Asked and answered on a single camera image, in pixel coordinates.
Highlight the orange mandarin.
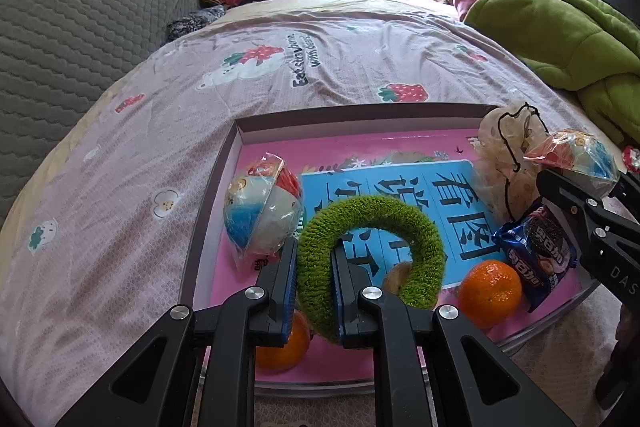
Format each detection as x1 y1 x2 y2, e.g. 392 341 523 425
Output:
458 259 523 329
255 309 312 374

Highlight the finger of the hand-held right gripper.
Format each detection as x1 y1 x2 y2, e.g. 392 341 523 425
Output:
607 172 640 228
537 169 608 258

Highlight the brown walnut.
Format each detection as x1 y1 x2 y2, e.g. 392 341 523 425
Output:
382 263 413 298

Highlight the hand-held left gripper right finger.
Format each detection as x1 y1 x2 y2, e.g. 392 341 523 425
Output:
330 237 576 427

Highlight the dark patterned cloth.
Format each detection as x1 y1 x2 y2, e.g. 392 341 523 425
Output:
166 5 226 42

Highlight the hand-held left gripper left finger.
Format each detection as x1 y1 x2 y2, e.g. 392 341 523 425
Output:
54 234 301 427

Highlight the green fuzzy ring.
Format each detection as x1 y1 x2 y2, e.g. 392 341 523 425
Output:
296 195 447 339

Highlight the toy capsule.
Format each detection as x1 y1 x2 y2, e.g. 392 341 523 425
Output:
524 128 620 200
222 152 304 265

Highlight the grey box with pink inside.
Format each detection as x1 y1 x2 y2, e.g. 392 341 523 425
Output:
179 103 601 398

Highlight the blue cookie packet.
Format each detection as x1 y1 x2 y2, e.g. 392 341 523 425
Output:
492 202 579 313

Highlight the cream bed sheet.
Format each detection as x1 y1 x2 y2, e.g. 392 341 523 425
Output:
0 0 466 228

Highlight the beige hair scrunchie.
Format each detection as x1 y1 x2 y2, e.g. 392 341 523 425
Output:
472 101 551 228

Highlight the green fleece blanket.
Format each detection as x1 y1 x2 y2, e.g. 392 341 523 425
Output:
464 0 640 148

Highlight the grey quilted headboard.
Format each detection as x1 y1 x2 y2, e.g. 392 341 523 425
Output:
0 0 201 218

